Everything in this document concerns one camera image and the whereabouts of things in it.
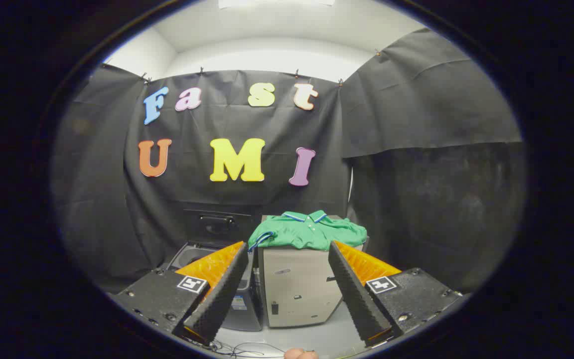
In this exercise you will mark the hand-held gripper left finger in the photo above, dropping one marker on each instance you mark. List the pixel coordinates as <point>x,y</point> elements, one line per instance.
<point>224,294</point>

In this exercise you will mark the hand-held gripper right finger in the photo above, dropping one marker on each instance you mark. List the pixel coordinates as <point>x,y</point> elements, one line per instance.
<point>357,294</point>

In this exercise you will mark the dark grey washing machine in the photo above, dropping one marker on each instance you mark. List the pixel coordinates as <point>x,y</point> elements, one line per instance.
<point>249,319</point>

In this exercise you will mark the dark washing machine lid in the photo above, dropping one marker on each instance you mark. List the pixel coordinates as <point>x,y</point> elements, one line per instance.
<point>217,224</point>

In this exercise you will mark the green polo shirt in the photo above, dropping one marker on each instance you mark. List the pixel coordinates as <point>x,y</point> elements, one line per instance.
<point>312,234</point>

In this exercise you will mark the beige metal cabinet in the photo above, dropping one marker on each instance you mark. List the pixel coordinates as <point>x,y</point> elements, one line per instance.
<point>297,279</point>

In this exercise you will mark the black backdrop cloth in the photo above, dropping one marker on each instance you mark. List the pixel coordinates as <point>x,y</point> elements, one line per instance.
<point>267,199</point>

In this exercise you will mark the row of small cloth clips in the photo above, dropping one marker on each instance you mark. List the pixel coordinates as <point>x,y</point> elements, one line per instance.
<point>201,71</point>

